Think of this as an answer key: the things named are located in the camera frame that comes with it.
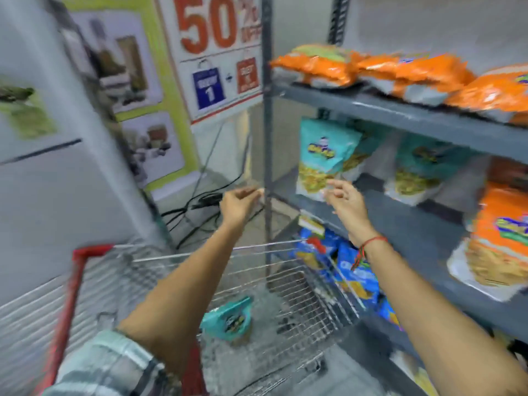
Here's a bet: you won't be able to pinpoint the person's left hand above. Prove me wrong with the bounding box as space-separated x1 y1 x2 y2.
220 186 265 230

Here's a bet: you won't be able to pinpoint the person's right hand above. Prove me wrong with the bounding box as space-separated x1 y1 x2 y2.
324 179 370 240

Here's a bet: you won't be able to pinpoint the person's left forearm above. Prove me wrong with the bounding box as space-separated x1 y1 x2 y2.
117 222 245 378

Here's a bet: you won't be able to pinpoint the person's right forearm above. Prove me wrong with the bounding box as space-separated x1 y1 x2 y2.
347 227 528 396

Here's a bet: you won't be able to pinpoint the shelf price tag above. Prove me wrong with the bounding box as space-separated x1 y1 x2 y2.
298 214 326 238

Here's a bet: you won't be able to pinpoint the black power adapter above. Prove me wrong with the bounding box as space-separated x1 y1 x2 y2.
191 192 224 209

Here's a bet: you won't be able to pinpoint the blue snack packet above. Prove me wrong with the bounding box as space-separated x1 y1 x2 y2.
377 297 403 331
334 241 381 306
289 228 343 282

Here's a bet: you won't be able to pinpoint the grey metal shelving rack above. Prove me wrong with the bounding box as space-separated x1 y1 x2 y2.
261 0 528 396

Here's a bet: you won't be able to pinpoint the orange snack packet green top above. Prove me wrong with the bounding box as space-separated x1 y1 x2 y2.
270 44 369 89

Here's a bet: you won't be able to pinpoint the small teal snack packet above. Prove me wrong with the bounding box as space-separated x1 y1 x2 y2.
200 296 254 343

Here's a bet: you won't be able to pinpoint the white sale sign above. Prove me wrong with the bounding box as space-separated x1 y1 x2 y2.
155 0 265 125

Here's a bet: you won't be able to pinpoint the green bordered poster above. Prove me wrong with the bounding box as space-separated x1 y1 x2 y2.
62 0 201 193

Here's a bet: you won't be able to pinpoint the large orange snack packet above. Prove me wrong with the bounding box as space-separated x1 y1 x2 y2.
447 181 528 302

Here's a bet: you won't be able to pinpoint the yellow white snack packet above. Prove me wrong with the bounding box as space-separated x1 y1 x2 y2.
390 350 439 396

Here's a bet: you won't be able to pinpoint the plaid shirt sleeve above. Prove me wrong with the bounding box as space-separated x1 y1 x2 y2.
41 329 183 396

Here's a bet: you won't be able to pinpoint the green sticker on refrigerator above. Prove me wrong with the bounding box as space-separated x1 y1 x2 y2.
0 80 58 141

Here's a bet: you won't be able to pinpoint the black cables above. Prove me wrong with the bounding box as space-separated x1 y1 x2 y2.
161 123 265 250

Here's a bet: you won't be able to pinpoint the red string bracelet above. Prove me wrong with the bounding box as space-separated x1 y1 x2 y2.
351 236 389 272

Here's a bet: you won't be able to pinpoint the wire shopping cart red handle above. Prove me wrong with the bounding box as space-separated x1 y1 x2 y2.
0 238 364 396

